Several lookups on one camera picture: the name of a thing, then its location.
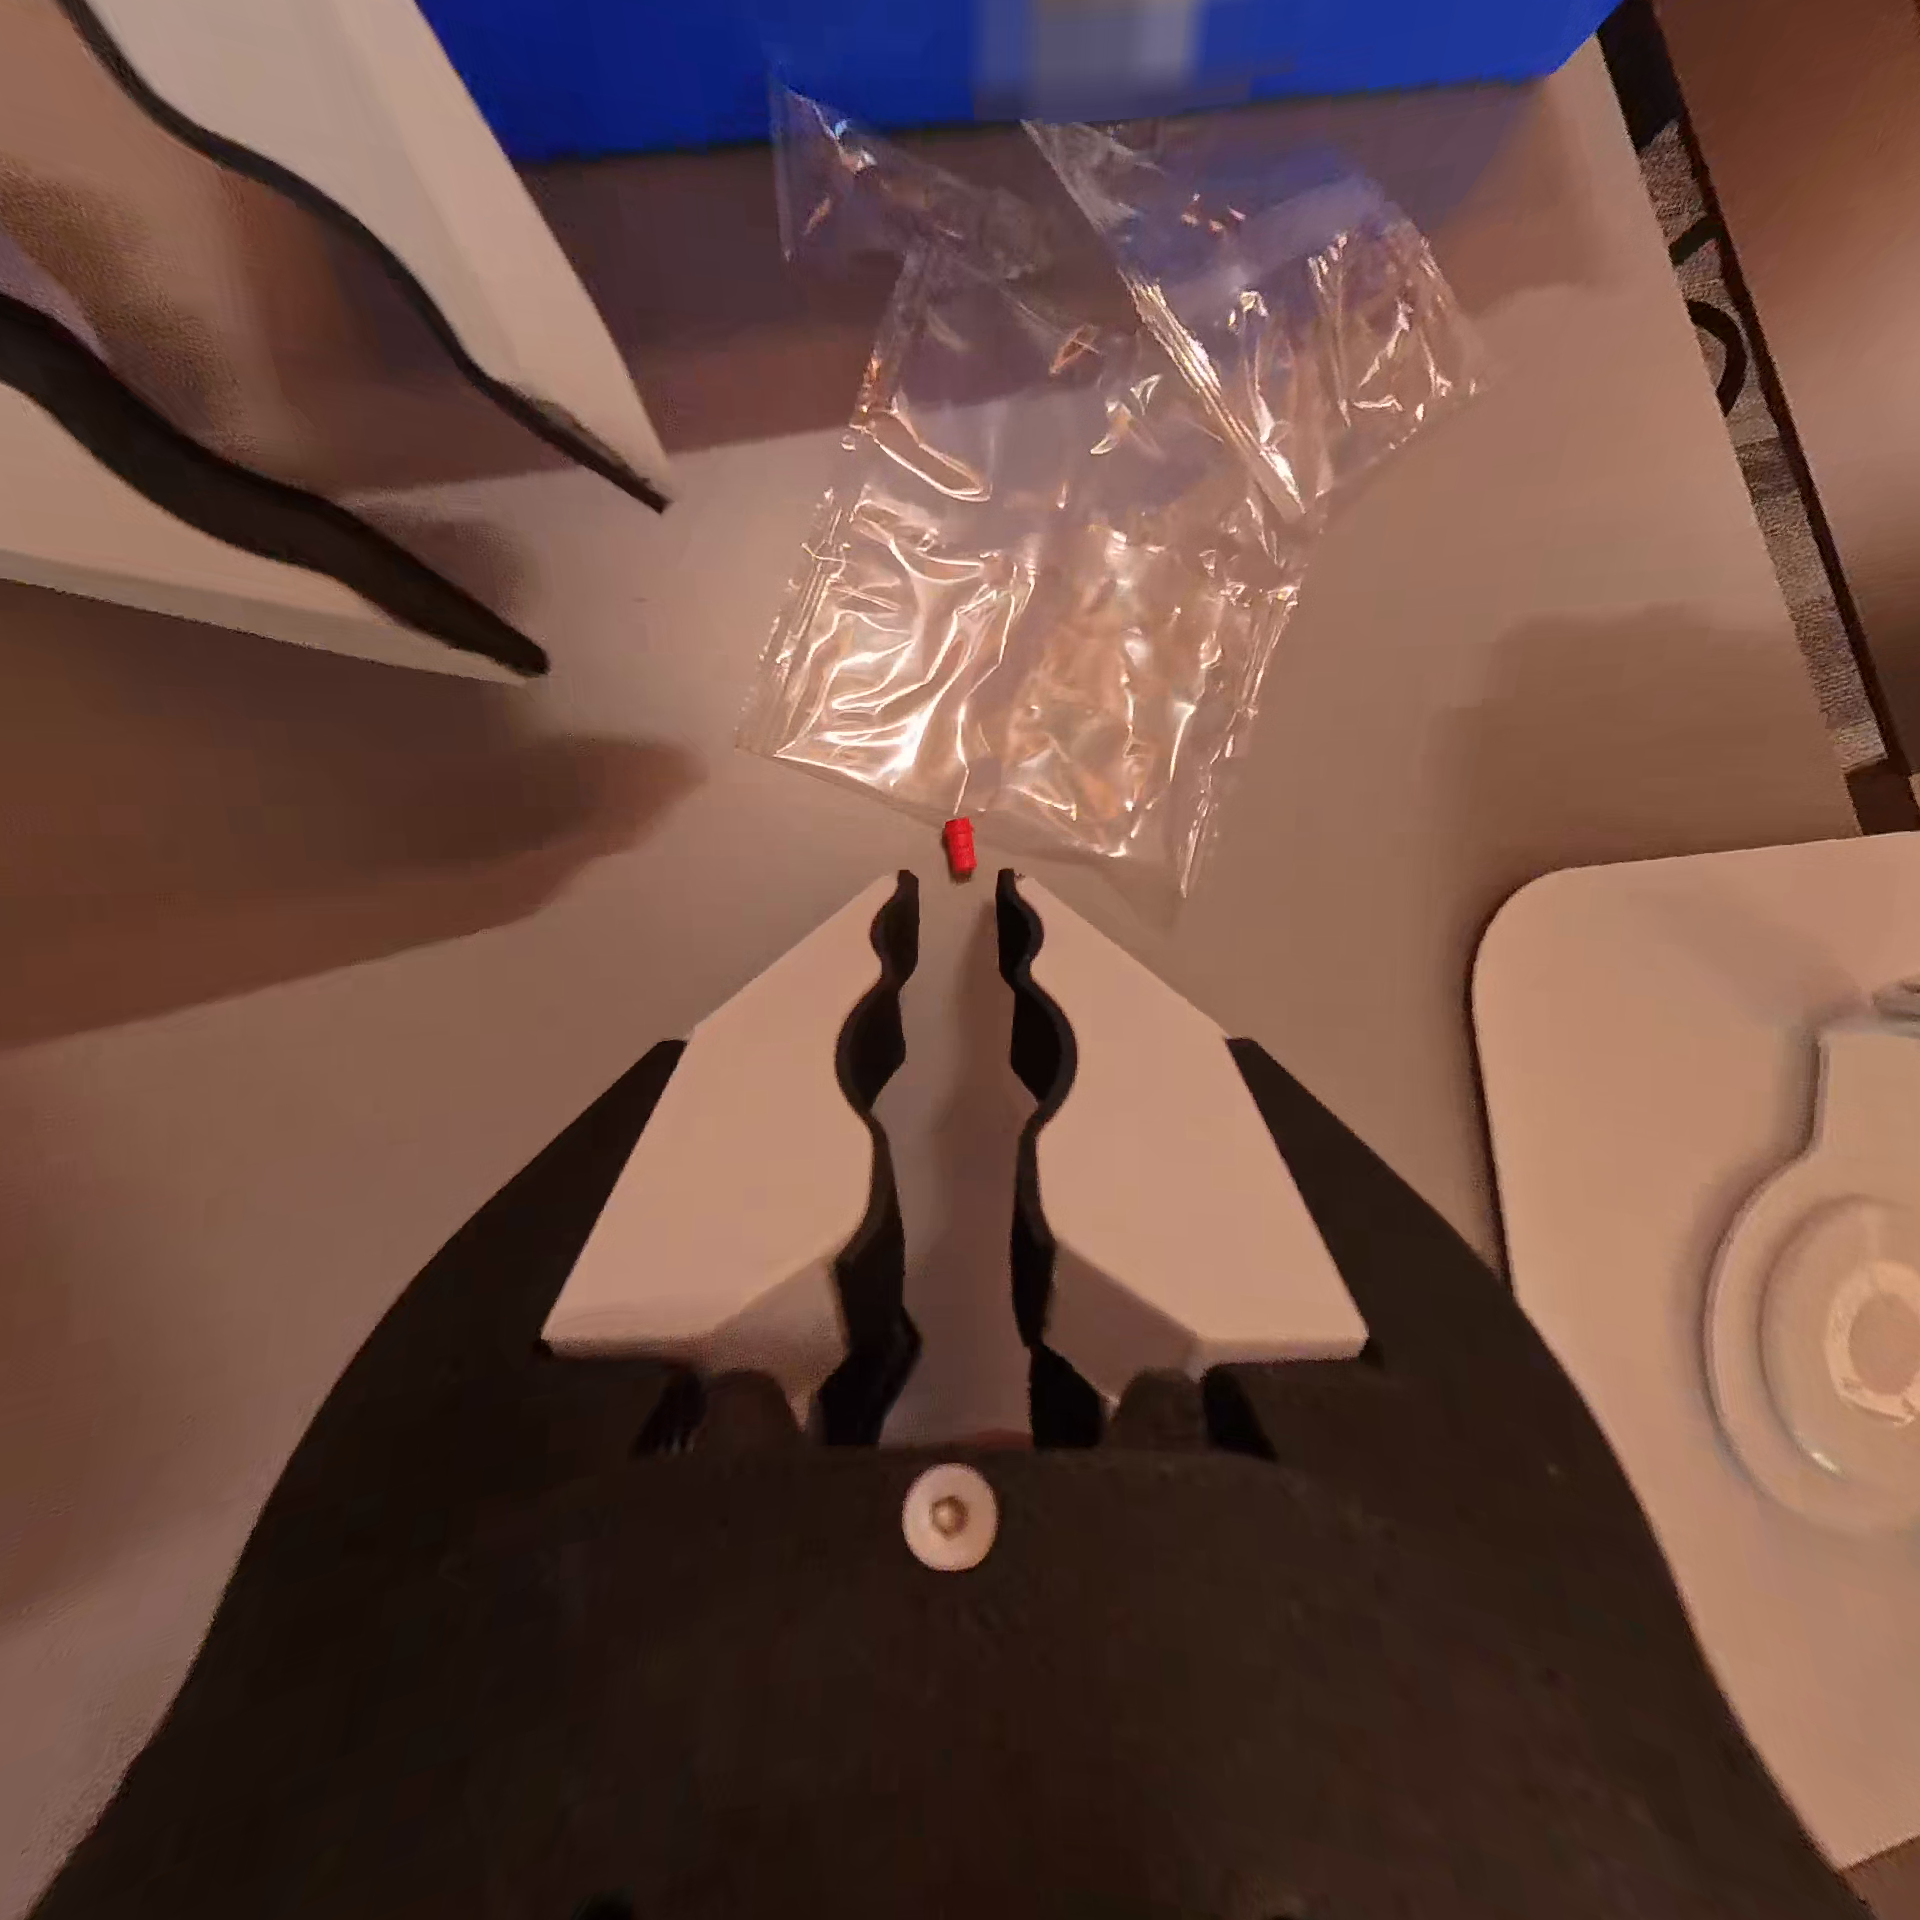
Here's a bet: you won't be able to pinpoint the blue plastic bin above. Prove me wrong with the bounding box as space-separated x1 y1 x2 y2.
417 0 1629 162

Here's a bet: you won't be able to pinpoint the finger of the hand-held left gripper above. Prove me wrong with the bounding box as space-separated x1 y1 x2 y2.
54 0 671 515
0 289 552 681

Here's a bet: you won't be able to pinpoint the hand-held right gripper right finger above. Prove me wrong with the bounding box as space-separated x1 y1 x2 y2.
988 867 1370 1451

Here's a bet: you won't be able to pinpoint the white stand base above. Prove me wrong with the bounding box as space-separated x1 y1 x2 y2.
1469 834 1920 1866

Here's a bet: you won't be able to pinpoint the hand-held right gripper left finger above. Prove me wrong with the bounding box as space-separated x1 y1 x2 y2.
538 867 922 1451

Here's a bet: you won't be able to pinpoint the clear plastic bag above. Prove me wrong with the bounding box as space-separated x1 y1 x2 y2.
767 78 1080 293
734 238 1323 901
1027 118 1487 536

